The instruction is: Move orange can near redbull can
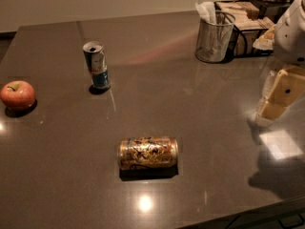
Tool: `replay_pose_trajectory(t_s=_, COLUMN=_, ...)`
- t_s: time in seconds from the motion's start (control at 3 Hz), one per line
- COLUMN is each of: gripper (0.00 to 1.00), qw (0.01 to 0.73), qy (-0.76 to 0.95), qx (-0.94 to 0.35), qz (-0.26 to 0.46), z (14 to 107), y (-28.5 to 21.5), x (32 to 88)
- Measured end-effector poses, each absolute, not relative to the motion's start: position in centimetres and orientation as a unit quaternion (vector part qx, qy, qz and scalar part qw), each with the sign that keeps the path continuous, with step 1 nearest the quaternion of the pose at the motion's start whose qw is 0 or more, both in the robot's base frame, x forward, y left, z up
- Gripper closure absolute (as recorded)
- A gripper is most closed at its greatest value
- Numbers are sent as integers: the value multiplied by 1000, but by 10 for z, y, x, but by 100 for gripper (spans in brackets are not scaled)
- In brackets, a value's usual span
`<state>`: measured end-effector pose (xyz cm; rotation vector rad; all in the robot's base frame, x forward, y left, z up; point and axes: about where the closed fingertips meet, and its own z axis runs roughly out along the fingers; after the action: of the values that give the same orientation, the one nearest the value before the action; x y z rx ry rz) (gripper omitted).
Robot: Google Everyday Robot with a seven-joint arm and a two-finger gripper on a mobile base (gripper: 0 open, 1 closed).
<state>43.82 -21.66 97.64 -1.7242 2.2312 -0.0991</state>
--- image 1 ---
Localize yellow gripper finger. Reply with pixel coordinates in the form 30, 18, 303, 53
255, 66, 305, 121

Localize orange patterned soda can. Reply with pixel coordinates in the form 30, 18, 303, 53
117, 136, 178, 171

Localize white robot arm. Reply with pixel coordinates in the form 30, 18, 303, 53
255, 0, 305, 122

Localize silver blue redbull can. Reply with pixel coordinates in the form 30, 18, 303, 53
83, 41, 111, 90

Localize black rack with packets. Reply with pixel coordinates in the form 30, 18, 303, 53
215, 1, 275, 57

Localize white napkins in cup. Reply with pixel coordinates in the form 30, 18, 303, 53
195, 2, 216, 24

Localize red apple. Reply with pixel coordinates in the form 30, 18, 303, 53
0, 81, 36, 111

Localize wire mesh cup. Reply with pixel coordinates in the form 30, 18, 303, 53
194, 10, 235, 63

